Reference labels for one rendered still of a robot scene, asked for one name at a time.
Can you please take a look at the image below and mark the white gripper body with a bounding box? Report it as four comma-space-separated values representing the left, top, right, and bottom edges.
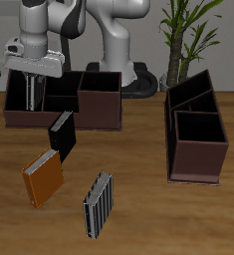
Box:
2, 49, 66, 80

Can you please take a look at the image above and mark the grey striped book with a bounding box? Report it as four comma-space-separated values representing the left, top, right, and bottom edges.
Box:
83, 170, 115, 240
23, 71, 46, 113

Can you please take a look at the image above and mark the dark brown desk caddy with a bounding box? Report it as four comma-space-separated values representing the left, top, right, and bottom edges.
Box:
2, 68, 123, 131
163, 68, 230, 186

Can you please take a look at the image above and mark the black book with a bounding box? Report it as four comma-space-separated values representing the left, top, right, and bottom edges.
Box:
48, 110, 78, 164

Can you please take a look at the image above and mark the orange book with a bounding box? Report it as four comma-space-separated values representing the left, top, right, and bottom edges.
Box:
20, 146, 66, 210

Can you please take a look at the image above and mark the green pot plant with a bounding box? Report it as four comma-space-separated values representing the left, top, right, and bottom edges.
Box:
158, 0, 225, 93

